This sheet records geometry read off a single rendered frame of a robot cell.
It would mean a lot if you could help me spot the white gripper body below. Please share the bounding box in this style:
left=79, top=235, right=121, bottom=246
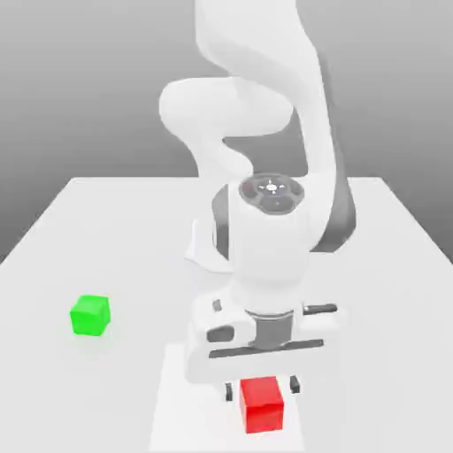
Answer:
left=185, top=337, right=338, bottom=388

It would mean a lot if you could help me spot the small green cube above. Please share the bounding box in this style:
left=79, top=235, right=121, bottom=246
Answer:
left=69, top=294, right=111, bottom=338

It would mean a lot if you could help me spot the small red cube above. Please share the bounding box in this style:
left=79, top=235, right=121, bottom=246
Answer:
left=239, top=375, right=286, bottom=435

